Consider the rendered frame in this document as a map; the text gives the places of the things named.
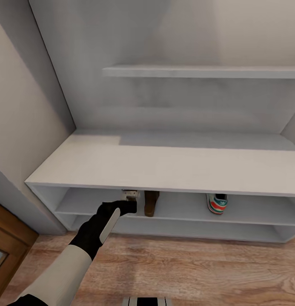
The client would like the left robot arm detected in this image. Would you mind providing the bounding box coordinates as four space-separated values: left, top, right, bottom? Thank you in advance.
7 190 140 306

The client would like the gym shoe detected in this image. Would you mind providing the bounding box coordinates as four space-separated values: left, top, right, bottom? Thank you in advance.
206 193 228 215

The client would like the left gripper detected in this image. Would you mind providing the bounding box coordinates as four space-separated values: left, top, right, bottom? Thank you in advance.
120 201 137 214

